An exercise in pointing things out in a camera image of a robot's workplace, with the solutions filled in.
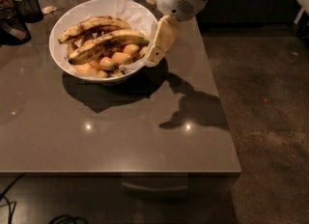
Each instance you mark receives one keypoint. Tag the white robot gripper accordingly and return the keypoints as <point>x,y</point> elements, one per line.
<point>168,29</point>

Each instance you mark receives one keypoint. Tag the spotted banana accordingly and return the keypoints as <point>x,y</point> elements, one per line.
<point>93,24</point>
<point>104,44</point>

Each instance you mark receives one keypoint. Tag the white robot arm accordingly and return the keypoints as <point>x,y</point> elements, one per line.
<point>166,30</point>

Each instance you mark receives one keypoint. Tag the white ceramic bowl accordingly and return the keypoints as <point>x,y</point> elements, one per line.
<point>73,16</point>

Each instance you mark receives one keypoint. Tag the small crumpled wrapper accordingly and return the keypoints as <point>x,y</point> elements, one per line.
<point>48,9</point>

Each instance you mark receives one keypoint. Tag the black mesh basket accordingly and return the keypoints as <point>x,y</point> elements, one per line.
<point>29,10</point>

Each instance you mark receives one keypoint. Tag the dark appliance at left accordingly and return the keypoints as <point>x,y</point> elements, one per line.
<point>13,30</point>

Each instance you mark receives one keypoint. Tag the grey drawer handle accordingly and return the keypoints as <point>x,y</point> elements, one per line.
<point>158,188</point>

